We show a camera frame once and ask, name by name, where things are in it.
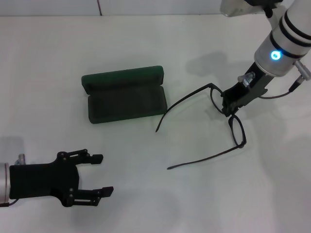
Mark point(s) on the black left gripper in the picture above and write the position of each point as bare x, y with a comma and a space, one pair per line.
43, 179

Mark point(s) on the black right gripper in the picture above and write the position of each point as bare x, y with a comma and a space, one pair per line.
245, 93

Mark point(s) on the black glasses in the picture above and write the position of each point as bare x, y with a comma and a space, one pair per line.
211, 85

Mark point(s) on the green glasses case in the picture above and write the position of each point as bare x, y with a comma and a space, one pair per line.
126, 104

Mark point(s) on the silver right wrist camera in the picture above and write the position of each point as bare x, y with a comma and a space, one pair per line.
240, 6

